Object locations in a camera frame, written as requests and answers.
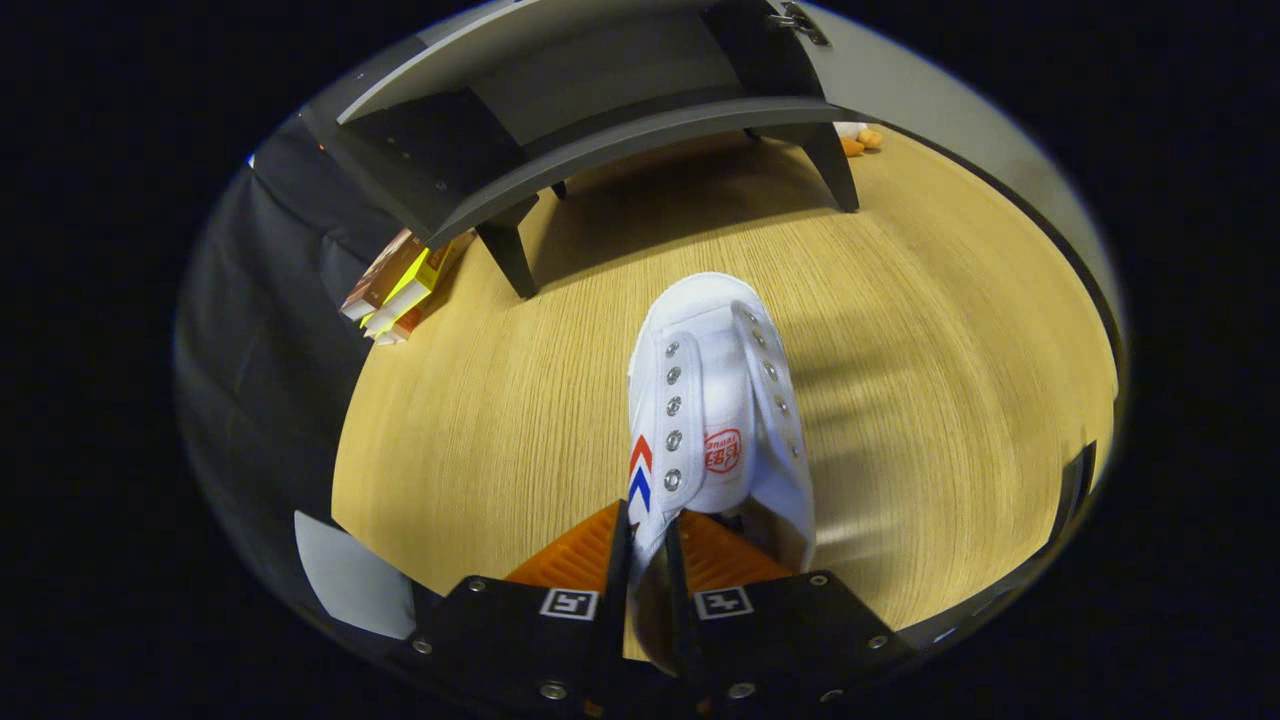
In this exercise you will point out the orange white book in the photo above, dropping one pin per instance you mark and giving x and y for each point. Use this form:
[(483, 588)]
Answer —
[(408, 322)]

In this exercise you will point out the black backdrop cloth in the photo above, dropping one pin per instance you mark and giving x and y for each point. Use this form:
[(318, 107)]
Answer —
[(260, 350)]

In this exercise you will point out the dark grey shoe cabinet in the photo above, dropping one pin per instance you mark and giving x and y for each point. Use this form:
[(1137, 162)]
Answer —
[(600, 130)]

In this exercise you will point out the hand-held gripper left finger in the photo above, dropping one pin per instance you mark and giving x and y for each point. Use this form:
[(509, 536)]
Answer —
[(618, 580)]

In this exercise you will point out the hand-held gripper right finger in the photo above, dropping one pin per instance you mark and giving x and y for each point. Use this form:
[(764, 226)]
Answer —
[(676, 590)]

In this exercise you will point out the yellow book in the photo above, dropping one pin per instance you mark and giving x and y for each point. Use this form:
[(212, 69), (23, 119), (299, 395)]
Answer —
[(415, 285)]

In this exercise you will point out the plush toy with orange feet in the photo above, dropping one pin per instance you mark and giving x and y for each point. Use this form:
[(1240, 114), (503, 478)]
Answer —
[(858, 140)]

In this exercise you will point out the white canvas shoe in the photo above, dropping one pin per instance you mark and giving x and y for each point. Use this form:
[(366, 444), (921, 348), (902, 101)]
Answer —
[(715, 340)]

